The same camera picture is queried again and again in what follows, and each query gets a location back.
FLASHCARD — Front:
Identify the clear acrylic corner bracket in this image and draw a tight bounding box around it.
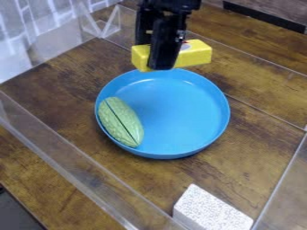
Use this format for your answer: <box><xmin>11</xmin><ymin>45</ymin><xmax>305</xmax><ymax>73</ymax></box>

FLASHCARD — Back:
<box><xmin>76</xmin><ymin>3</ymin><xmax>122</xmax><ymax>39</ymax></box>

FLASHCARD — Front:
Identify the green bitter gourd toy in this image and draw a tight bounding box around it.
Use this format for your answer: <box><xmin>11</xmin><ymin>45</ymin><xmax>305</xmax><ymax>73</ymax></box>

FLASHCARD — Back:
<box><xmin>98</xmin><ymin>97</ymin><xmax>144</xmax><ymax>147</ymax></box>

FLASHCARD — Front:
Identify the white speckled foam block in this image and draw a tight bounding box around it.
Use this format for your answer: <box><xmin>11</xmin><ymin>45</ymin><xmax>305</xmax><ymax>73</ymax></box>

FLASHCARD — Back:
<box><xmin>172</xmin><ymin>184</ymin><xmax>254</xmax><ymax>230</ymax></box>

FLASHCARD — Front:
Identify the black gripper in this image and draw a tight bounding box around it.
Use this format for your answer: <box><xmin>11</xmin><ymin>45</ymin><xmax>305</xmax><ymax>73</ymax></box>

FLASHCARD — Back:
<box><xmin>136</xmin><ymin>0</ymin><xmax>202</xmax><ymax>70</ymax></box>

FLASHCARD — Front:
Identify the blue round tray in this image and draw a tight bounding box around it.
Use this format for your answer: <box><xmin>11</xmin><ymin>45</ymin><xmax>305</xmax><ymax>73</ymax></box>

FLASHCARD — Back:
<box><xmin>96</xmin><ymin>68</ymin><xmax>231</xmax><ymax>159</ymax></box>

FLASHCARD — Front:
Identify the clear acrylic front wall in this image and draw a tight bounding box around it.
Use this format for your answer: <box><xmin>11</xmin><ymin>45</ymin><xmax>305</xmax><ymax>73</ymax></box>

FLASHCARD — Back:
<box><xmin>0</xmin><ymin>91</ymin><xmax>186</xmax><ymax>230</ymax></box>

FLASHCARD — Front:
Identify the yellow block with label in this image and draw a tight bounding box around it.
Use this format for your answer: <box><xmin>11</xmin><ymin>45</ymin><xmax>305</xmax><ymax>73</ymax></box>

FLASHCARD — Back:
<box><xmin>131</xmin><ymin>39</ymin><xmax>212</xmax><ymax>72</ymax></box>

